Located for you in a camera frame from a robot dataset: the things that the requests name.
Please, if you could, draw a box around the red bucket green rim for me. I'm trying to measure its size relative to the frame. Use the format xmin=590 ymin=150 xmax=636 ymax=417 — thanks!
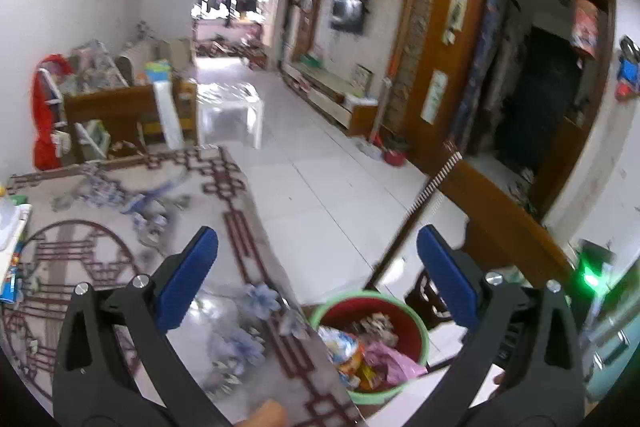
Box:
xmin=309 ymin=289 xmax=431 ymax=405

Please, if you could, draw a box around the red hanging decoration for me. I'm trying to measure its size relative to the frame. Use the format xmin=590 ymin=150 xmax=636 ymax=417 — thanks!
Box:
xmin=570 ymin=0 xmax=601 ymax=60

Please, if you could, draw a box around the short wall scroll painting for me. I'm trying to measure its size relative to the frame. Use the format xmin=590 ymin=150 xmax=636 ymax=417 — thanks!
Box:
xmin=421 ymin=69 xmax=449 ymax=125

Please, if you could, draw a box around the colourful toy box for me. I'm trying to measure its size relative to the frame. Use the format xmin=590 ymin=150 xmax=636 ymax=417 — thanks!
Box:
xmin=141 ymin=59 xmax=174 ymax=86

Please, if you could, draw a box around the blue white strip wrapper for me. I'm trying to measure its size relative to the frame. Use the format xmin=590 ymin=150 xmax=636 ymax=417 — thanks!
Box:
xmin=120 ymin=172 xmax=193 ymax=215

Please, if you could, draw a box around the red garment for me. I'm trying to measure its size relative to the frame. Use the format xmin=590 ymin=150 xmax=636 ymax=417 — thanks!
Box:
xmin=31 ymin=53 xmax=71 ymax=171

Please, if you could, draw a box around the wooden sofa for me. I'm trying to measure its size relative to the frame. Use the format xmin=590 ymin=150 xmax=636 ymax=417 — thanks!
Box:
xmin=62 ymin=38 xmax=198 ymax=162

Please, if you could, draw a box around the wooden lattice screen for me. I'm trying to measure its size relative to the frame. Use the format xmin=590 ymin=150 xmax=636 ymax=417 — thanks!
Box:
xmin=385 ymin=0 xmax=488 ymax=178

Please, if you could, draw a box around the pink snack bag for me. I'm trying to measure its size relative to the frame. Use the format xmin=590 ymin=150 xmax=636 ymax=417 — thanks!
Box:
xmin=362 ymin=341 xmax=428 ymax=388

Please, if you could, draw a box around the leaning picture book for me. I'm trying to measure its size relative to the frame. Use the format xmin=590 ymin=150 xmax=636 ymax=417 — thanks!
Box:
xmin=75 ymin=119 xmax=112 ymax=160

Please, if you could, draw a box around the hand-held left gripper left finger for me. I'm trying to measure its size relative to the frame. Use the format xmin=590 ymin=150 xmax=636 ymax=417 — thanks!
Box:
xmin=52 ymin=226 xmax=236 ymax=427

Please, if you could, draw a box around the wooden television cabinet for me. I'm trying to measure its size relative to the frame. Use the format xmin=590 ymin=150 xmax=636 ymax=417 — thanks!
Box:
xmin=281 ymin=59 xmax=379 ymax=136

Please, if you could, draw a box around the carved wooden dining chair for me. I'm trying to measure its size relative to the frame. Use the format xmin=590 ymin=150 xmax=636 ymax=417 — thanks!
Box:
xmin=400 ymin=157 xmax=640 ymax=408

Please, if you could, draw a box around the colourful hanging bag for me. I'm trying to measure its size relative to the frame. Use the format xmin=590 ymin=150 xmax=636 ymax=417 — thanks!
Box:
xmin=615 ymin=36 xmax=640 ymax=100

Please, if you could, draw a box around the white drying rack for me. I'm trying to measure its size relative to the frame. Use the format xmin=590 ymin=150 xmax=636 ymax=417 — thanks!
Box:
xmin=37 ymin=39 xmax=131 ymax=158

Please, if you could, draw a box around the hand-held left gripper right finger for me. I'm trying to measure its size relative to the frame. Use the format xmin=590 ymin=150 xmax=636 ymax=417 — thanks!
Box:
xmin=416 ymin=224 xmax=586 ymax=427

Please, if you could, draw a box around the blue picture book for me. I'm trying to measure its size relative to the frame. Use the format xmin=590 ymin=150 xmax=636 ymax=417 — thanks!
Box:
xmin=0 ymin=257 xmax=23 ymax=303

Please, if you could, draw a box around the dark entrance door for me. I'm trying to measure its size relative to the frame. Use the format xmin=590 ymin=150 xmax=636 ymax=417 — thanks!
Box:
xmin=495 ymin=24 xmax=586 ymax=188

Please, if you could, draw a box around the white foam board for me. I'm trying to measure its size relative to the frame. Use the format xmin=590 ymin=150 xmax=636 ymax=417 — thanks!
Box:
xmin=154 ymin=79 xmax=187 ymax=151

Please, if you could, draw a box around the blue patterned door curtain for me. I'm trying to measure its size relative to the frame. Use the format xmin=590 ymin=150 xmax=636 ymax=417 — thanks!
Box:
xmin=460 ymin=0 xmax=516 ymax=158

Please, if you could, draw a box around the white handled mop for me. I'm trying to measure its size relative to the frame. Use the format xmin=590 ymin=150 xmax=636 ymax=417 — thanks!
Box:
xmin=357 ymin=52 xmax=401 ymax=160

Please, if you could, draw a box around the white tray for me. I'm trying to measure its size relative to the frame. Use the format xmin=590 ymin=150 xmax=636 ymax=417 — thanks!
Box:
xmin=0 ymin=202 xmax=33 ymax=253

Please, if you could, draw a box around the orange snack bag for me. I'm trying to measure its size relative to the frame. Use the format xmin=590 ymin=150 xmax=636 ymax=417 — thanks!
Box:
xmin=320 ymin=327 xmax=366 ymax=390

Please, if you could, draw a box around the person's left hand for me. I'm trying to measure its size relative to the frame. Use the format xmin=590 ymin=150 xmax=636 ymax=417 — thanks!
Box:
xmin=235 ymin=399 xmax=292 ymax=427

